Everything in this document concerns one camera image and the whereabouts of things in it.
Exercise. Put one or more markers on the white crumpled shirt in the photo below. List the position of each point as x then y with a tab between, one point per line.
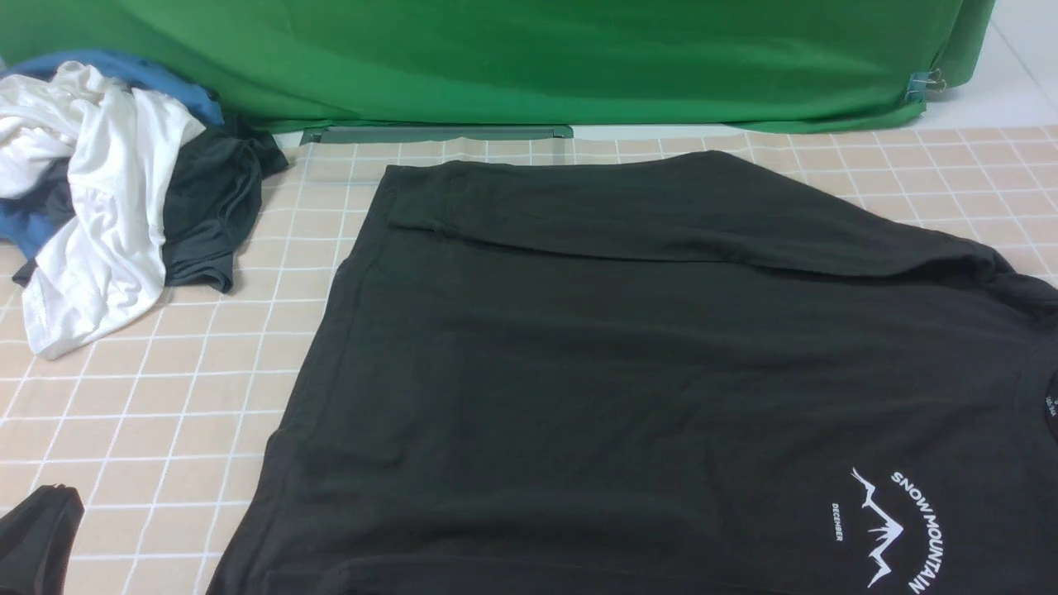
103	269

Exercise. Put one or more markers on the blue crumpled garment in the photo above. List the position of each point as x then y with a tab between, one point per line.
124	74

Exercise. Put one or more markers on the dark teal crumpled garment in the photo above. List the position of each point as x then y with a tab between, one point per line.
213	203

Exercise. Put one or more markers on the dark gray long-sleeve shirt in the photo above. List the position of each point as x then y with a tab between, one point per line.
683	376

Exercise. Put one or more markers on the metal binder clip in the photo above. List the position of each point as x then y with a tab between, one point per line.
922	84

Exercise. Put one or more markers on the green backdrop cloth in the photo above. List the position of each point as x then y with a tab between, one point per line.
771	66

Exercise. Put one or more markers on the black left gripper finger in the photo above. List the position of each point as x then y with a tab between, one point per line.
37	537

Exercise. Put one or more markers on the beige checkered tablecloth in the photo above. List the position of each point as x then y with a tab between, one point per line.
162	426

